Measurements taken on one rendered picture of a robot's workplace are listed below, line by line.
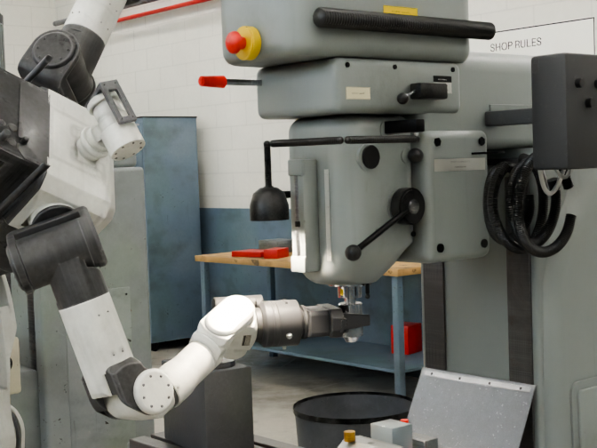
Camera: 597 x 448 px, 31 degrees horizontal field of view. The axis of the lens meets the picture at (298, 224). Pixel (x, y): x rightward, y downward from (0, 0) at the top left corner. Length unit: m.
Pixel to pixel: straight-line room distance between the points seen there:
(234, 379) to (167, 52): 7.93
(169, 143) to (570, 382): 7.34
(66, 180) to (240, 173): 7.40
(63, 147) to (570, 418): 1.17
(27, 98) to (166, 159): 7.42
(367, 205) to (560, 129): 0.37
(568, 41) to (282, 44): 5.14
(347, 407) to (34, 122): 2.69
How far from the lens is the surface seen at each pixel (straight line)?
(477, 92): 2.23
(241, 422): 2.46
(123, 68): 10.85
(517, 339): 2.33
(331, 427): 4.00
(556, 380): 2.34
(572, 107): 2.03
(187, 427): 2.50
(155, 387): 1.88
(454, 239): 2.16
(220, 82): 2.04
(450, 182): 2.15
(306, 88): 2.01
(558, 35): 7.02
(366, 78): 2.00
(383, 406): 4.40
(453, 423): 2.42
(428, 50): 2.11
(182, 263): 9.51
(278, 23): 1.93
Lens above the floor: 1.54
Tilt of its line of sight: 3 degrees down
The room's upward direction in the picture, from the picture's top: 2 degrees counter-clockwise
